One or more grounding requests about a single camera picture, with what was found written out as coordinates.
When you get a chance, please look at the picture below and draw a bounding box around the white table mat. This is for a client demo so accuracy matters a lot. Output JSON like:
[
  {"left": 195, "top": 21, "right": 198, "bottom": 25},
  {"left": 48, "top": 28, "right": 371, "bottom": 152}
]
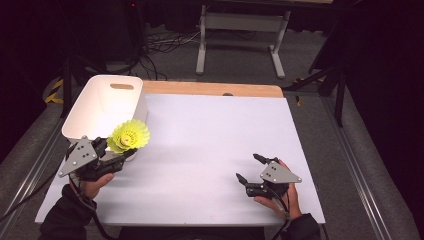
[{"left": 34, "top": 93, "right": 326, "bottom": 228}]

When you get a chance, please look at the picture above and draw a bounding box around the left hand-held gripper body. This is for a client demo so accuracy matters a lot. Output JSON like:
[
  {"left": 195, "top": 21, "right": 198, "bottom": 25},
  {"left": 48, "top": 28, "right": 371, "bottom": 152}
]
[{"left": 58, "top": 134, "right": 128, "bottom": 183}]

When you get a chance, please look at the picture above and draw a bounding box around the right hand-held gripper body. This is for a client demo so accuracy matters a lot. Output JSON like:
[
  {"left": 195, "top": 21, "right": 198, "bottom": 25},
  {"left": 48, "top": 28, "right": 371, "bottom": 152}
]
[{"left": 245, "top": 160, "right": 303, "bottom": 200}]

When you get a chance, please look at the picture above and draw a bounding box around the person's left hand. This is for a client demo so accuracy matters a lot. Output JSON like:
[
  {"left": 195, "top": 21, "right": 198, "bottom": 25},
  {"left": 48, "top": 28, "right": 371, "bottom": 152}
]
[{"left": 69, "top": 173, "right": 116, "bottom": 201}]

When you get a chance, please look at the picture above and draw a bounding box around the grey floor rail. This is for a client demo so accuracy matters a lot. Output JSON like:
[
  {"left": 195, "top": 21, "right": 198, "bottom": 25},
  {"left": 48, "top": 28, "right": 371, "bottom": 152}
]
[
  {"left": 0, "top": 123, "right": 68, "bottom": 231},
  {"left": 321, "top": 96, "right": 393, "bottom": 240}
]

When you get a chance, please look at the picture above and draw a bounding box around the person's dark clothed lap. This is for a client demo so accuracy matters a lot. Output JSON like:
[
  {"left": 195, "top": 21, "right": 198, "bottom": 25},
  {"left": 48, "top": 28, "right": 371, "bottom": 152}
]
[{"left": 118, "top": 226, "right": 268, "bottom": 240}]

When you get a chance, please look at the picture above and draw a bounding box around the person's right hand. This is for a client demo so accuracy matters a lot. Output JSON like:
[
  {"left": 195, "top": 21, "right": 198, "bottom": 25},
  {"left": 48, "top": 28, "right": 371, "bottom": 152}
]
[{"left": 253, "top": 184, "right": 303, "bottom": 221}]

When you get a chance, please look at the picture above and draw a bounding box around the white plastic bin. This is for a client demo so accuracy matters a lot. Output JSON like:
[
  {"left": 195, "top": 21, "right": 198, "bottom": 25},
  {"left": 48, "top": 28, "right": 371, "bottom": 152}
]
[{"left": 61, "top": 74, "right": 149, "bottom": 163}]

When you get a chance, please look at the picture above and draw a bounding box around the yellow black floor tape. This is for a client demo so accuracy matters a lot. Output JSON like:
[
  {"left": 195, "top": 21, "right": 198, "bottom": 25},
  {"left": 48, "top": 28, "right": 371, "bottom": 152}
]
[{"left": 44, "top": 78, "right": 65, "bottom": 105}]

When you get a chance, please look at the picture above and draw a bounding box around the grey metal stand frame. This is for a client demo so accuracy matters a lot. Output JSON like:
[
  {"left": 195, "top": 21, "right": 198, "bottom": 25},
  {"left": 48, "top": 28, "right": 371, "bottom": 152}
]
[{"left": 195, "top": 4, "right": 292, "bottom": 80}]

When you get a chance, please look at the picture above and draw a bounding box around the black tripod stand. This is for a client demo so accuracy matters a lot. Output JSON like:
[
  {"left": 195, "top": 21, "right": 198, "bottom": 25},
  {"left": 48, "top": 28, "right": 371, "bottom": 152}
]
[
  {"left": 284, "top": 64, "right": 348, "bottom": 128},
  {"left": 59, "top": 54, "right": 111, "bottom": 119}
]

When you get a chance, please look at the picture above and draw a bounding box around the hand-held gripper cable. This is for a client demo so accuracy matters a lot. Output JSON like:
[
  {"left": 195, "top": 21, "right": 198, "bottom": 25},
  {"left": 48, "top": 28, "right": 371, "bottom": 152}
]
[
  {"left": 266, "top": 189, "right": 291, "bottom": 240},
  {"left": 68, "top": 178, "right": 116, "bottom": 240}
]

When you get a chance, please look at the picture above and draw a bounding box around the right hand-held gripper cable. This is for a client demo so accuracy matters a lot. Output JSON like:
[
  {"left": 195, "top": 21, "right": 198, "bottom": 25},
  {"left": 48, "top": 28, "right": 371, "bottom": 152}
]
[{"left": 266, "top": 189, "right": 291, "bottom": 240}]

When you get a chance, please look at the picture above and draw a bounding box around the left hand-held gripper cable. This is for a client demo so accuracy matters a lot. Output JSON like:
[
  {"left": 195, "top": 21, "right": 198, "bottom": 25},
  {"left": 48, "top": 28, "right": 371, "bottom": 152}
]
[{"left": 68, "top": 178, "right": 116, "bottom": 240}]

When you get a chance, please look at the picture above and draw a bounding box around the black curtain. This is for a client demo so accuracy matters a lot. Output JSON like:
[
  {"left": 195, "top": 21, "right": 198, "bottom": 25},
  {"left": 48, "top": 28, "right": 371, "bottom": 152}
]
[
  {"left": 308, "top": 0, "right": 424, "bottom": 228},
  {"left": 0, "top": 0, "right": 68, "bottom": 164}
]

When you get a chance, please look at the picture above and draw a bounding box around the black floor cable bundle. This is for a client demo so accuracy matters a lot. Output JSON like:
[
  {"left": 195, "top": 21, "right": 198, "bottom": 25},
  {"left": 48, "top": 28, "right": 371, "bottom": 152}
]
[{"left": 131, "top": 29, "right": 201, "bottom": 81}]

